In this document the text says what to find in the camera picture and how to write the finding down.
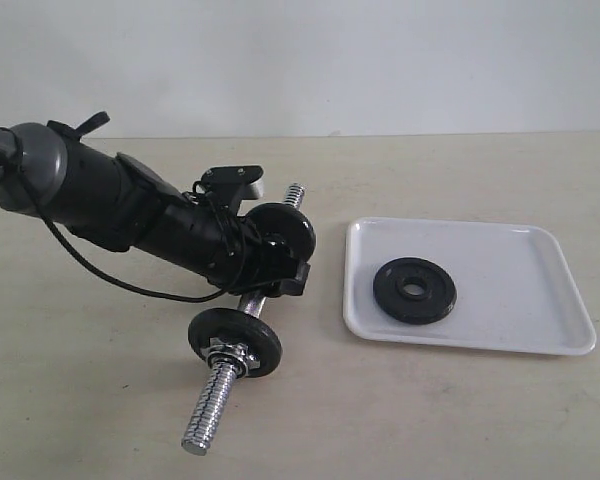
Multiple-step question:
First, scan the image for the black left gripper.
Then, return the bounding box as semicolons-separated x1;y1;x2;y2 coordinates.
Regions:
144;204;311;296

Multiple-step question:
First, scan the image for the black weight plate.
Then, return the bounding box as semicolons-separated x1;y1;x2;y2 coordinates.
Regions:
188;307;282;378
372;257;457;325
246;202;316;262

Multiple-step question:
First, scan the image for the chrome dumbbell bar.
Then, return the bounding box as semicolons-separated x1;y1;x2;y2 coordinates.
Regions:
181;183;306;455

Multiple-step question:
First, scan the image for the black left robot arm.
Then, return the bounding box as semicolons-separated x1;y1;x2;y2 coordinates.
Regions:
0;113;316;297

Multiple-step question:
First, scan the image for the chrome star collar nut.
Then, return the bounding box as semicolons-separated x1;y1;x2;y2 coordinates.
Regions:
201;337;261;378

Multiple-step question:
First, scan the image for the white plastic tray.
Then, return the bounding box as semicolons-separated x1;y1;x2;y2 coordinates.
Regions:
343;217;597;356

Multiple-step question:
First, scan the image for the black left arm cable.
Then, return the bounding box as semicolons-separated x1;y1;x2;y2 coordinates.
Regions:
9;164;246;304

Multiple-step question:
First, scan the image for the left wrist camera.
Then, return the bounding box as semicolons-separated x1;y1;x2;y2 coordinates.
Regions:
200;165;264;214

